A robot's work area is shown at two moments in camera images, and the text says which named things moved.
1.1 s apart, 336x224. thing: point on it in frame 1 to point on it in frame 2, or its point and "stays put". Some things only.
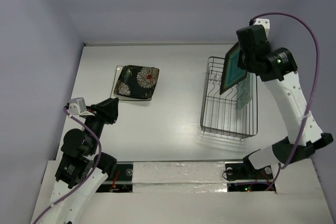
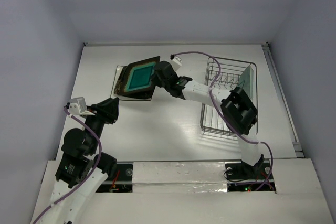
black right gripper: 243,60 to 159,74
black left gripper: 109,114 stays put
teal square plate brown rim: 232,74 to 135,79
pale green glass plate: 245,93 stays put
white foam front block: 179,177 stays put
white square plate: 118,70 stays put
